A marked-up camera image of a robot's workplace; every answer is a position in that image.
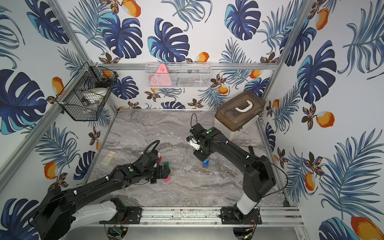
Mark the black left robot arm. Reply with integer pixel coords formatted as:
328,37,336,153
32,150,171,240

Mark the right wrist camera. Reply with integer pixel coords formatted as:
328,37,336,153
187,135,200,151

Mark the white object in basket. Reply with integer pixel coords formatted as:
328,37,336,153
81,88,108,106

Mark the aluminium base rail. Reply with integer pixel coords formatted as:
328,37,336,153
58,205,304,228

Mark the white wire shelf basket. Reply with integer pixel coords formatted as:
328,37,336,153
145,62,212,89

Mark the blue lego brick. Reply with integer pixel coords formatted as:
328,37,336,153
202,159,209,167

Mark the black wire basket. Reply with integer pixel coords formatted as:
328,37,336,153
55,62,119,122

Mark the pink triangle object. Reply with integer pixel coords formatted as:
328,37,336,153
149,64,172,88

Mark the brown lidded storage box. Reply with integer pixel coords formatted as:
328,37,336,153
214,91,266,140

